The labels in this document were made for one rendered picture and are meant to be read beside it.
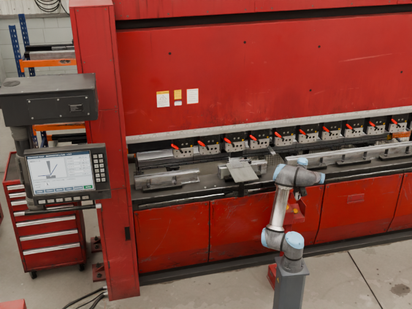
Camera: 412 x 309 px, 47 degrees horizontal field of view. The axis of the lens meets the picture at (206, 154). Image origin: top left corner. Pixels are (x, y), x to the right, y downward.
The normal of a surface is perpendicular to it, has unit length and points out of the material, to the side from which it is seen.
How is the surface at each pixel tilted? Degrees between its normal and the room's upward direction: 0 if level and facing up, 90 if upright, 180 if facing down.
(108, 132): 90
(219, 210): 90
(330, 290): 0
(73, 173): 90
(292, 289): 90
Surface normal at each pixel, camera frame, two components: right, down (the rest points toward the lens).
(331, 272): 0.00, -0.87
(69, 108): 0.18, 0.48
